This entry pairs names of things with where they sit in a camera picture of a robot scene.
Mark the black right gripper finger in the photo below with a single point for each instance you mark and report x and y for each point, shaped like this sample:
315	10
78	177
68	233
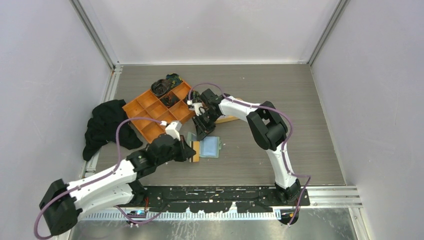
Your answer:
200	127
210	126

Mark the dark rolled sock centre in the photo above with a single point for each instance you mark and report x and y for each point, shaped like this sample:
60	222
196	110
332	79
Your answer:
169	99

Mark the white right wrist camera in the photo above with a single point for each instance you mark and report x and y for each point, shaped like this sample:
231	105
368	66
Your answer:
196	107

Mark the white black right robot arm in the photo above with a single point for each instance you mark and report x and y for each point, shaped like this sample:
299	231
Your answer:
267	128

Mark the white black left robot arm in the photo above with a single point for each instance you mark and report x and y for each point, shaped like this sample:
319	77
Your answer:
64	204

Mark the dark rolled sock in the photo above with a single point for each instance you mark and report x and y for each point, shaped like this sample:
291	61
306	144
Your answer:
161	87
169	99
174	79

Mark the dark rolled sock left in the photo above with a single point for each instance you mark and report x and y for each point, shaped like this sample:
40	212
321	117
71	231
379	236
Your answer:
161	87

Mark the aluminium frame rail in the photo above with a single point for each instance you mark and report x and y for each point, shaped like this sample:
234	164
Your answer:
334	197

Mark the yellow oval tray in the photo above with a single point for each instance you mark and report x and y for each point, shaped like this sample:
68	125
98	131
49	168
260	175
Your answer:
225	119

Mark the green patterned rolled sock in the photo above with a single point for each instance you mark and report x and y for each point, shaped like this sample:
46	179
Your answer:
194	96

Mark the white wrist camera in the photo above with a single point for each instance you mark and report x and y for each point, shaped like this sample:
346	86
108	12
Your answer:
196	107
172	128

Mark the green card holder wallet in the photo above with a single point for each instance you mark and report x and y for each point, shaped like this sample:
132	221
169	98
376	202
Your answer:
210	146

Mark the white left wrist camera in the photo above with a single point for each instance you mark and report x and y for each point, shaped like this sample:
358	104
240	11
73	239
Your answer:
172	128

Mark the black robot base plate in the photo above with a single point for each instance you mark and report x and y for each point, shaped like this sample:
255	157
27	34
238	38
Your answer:
216	199

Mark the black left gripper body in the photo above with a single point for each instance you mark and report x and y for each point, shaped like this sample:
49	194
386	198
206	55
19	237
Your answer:
173	154

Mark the dark rolled sock top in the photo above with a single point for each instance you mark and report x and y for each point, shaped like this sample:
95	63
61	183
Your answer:
174	79

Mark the black cloth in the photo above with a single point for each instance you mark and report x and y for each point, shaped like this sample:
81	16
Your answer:
102	126

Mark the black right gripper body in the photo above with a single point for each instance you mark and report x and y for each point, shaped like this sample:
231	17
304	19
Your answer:
208	115

